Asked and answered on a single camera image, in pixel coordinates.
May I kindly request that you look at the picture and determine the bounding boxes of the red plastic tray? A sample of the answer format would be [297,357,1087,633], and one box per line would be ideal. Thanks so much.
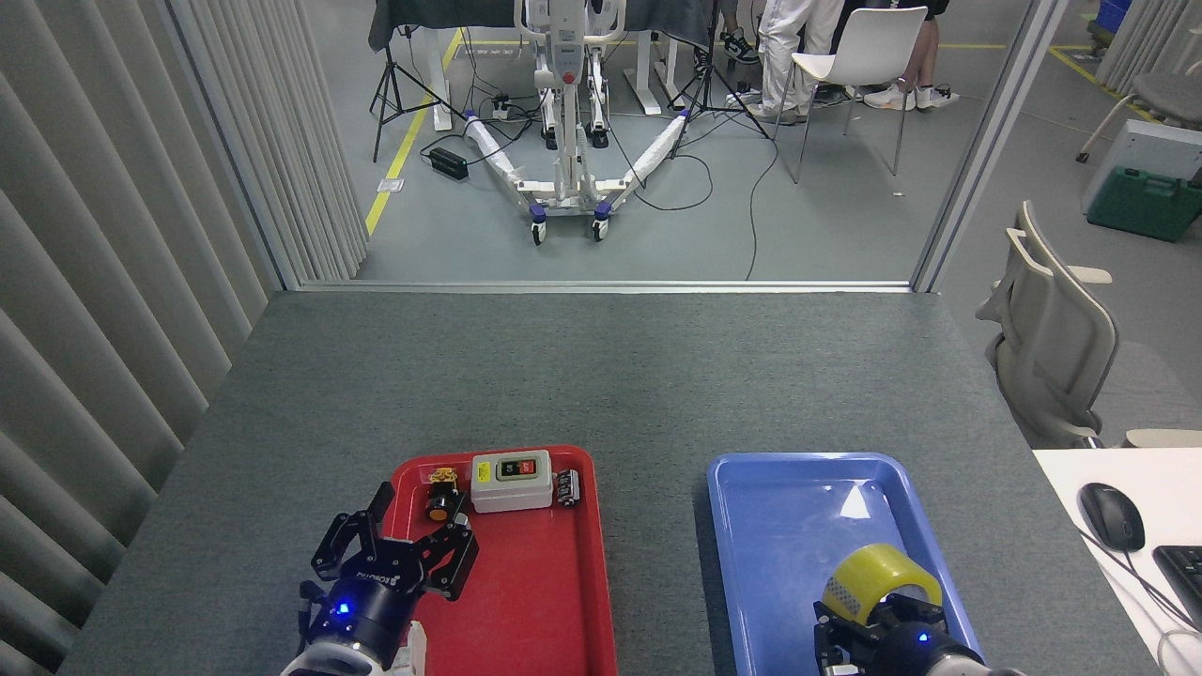
[362,444,618,676]

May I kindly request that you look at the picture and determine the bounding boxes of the grey switch box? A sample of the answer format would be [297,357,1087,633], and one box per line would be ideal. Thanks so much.
[470,451,554,514]

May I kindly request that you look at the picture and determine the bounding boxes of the orange push button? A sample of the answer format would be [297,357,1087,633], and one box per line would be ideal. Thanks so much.
[424,467,464,525]

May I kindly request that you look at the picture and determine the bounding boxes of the person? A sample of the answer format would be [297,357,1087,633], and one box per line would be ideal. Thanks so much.
[747,0,846,126]
[862,0,962,115]
[717,0,759,64]

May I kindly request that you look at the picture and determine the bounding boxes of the black computer mouse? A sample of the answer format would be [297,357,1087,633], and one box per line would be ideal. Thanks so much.
[1078,482,1147,552]

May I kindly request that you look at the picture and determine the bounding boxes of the white circuit breaker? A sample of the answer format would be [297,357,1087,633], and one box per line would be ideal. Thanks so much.
[393,620,429,676]

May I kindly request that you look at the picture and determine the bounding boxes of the grey vertical blinds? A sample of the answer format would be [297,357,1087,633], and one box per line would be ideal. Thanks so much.
[0,0,370,676]
[1096,0,1202,92]

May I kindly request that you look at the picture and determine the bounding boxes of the silver rail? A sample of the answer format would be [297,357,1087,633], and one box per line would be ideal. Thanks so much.
[299,279,914,295]

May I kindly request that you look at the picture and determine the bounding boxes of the beige office chair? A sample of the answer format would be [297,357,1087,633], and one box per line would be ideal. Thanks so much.
[975,199,1119,450]

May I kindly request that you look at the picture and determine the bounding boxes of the grey seat chair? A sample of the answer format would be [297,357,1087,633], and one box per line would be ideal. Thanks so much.
[1075,71,1202,164]

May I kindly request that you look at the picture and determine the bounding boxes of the black tripod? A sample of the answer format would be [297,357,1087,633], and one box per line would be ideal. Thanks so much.
[369,0,467,163]
[669,0,774,161]

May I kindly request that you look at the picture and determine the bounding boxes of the blue bin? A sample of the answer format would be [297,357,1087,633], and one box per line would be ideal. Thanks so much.
[1088,0,1134,50]

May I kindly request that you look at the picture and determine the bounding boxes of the white desk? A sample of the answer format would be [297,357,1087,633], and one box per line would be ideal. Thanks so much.
[1033,448,1202,676]

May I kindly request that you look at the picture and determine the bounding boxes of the beige chair armrest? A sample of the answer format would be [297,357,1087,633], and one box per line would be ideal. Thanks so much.
[1122,428,1202,450]

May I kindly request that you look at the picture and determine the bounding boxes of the blue plastic tray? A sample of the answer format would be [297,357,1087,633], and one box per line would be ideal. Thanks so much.
[706,453,992,676]

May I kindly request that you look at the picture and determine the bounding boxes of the yellow tape roll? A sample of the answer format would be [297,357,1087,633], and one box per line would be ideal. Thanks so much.
[823,543,944,626]

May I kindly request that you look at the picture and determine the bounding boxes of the mouse cable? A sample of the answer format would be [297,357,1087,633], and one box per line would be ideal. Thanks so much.
[1071,524,1202,676]

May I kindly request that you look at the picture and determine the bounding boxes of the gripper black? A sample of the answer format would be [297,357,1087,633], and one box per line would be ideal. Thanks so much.
[299,482,480,660]
[812,591,979,676]

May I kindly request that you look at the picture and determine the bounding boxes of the black keyboard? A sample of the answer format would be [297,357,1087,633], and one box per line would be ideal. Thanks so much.
[1151,545,1202,632]

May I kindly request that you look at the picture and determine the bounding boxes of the silver post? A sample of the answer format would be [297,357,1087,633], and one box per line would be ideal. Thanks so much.
[911,0,1070,293]

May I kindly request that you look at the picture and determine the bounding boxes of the black floor cable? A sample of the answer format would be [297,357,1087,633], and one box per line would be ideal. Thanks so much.
[601,113,782,282]

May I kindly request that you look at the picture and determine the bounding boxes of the green plastic case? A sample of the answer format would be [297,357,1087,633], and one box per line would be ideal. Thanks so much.
[1086,166,1202,244]

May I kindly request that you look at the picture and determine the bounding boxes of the white stand on wheels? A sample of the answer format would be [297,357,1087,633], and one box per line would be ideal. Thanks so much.
[462,0,698,247]

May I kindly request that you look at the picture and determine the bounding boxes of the white plastic chair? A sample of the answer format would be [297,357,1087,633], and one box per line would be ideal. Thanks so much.
[772,7,930,185]

